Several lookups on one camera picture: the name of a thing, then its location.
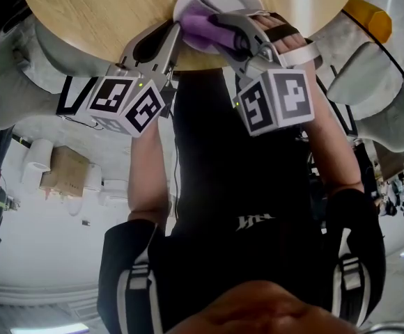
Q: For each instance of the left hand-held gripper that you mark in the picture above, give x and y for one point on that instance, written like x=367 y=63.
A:
x=125 y=108

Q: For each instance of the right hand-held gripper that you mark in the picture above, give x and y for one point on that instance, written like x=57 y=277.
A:
x=275 y=99

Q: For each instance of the purple cloth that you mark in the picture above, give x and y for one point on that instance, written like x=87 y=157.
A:
x=198 y=24

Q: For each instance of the person's right forearm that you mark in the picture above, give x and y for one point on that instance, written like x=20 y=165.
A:
x=331 y=151

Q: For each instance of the person's left forearm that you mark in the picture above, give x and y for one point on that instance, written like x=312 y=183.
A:
x=146 y=176

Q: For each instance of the person's right hand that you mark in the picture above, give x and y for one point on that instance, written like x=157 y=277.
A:
x=289 y=44

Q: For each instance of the white power strip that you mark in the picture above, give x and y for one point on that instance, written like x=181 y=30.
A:
x=97 y=124

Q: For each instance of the person's black trousers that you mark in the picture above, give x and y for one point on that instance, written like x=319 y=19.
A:
x=216 y=151

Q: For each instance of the yellow plastic stool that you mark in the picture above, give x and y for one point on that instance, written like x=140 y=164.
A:
x=369 y=17

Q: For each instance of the brown cardboard box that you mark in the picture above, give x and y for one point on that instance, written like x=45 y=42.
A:
x=66 y=170

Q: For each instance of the white cylindrical roll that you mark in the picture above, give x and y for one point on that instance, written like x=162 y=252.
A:
x=40 y=151
x=35 y=177

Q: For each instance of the person's black t-shirt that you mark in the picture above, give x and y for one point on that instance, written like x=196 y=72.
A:
x=237 y=256

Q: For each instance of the dark hanging clothes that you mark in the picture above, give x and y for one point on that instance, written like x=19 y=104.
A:
x=400 y=193

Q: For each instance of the person's face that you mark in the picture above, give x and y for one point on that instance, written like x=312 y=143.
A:
x=264 y=311

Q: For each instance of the black camera box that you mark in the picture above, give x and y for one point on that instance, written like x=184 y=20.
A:
x=168 y=97

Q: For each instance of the grey upholstered chair black frame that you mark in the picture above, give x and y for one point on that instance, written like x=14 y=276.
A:
x=379 y=99
x=14 y=82

